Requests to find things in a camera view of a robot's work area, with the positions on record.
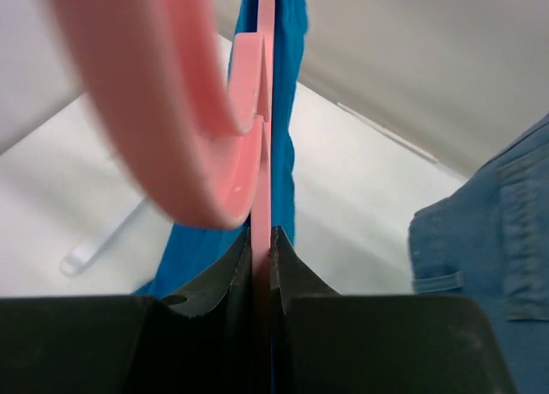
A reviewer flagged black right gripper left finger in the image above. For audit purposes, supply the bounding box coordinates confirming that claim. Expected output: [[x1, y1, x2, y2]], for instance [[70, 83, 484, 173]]
[[1, 232, 251, 393]]

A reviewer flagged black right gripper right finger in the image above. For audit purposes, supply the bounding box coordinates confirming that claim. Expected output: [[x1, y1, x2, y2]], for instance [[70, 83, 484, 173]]
[[269, 227, 516, 393]]

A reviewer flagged blue t shirt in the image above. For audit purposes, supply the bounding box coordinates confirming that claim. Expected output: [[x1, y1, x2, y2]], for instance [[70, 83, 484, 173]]
[[136, 0, 308, 298]]

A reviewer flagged pink hanger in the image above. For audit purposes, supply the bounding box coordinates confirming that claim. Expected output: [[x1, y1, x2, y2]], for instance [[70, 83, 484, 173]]
[[48, 0, 275, 393]]

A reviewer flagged metal clothes rack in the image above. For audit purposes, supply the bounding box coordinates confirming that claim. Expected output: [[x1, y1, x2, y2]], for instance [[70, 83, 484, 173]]
[[59, 194, 146, 277]]

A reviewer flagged folded blue denim garment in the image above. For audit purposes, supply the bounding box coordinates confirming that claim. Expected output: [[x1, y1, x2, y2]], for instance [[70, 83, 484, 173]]
[[408, 118, 548, 393]]

